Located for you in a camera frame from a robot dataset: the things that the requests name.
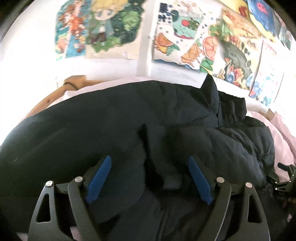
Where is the anime character drawing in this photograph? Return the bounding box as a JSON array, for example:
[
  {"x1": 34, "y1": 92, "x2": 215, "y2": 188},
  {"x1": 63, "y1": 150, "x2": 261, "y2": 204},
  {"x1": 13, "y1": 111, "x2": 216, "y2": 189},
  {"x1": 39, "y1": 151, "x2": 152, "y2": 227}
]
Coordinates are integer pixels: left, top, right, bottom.
[{"x1": 86, "y1": 0, "x2": 147, "y2": 59}]

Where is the pink bed sheet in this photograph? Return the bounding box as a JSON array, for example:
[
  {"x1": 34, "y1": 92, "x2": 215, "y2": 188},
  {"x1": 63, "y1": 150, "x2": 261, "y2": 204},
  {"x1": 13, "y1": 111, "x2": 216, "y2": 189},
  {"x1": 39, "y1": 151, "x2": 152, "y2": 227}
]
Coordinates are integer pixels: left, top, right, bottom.
[{"x1": 47, "y1": 77, "x2": 296, "y2": 241}]

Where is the fruit juice drawing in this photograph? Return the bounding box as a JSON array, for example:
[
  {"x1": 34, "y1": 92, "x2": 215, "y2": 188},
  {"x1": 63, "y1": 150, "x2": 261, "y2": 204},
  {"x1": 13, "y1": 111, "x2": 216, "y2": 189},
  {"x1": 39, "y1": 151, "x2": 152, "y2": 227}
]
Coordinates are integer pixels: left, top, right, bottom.
[{"x1": 152, "y1": 1, "x2": 223, "y2": 74}]

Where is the blue yellow jellyfish drawing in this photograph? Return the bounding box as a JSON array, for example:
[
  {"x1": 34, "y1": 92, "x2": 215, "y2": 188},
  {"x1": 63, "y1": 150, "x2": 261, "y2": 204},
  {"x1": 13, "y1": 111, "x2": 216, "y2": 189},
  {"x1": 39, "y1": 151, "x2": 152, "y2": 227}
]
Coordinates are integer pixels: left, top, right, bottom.
[{"x1": 219, "y1": 0, "x2": 278, "y2": 38}]

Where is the black puffer jacket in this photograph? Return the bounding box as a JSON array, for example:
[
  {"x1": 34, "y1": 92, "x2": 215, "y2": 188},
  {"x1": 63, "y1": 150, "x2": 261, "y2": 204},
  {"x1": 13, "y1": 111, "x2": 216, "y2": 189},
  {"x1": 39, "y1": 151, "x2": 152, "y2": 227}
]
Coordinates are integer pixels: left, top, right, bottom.
[{"x1": 1, "y1": 76, "x2": 281, "y2": 240}]

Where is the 2024 dragon drawing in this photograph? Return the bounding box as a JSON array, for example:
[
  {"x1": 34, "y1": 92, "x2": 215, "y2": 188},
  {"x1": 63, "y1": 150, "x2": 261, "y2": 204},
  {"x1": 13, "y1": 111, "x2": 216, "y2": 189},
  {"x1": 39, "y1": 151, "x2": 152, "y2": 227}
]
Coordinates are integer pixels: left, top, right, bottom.
[{"x1": 249, "y1": 39, "x2": 284, "y2": 106}]

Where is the black hill flower drawing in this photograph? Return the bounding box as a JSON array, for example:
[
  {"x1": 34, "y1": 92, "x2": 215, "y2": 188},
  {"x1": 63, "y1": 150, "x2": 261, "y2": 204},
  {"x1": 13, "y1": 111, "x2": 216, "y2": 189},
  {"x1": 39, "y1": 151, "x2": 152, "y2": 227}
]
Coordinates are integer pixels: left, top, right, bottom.
[{"x1": 214, "y1": 8, "x2": 262, "y2": 91}]

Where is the wooden bed frame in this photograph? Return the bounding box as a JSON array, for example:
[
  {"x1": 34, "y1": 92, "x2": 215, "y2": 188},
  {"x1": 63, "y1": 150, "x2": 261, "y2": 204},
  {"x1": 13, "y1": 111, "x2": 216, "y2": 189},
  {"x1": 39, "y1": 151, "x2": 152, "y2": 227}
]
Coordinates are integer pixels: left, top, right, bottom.
[{"x1": 24, "y1": 75, "x2": 103, "y2": 119}]

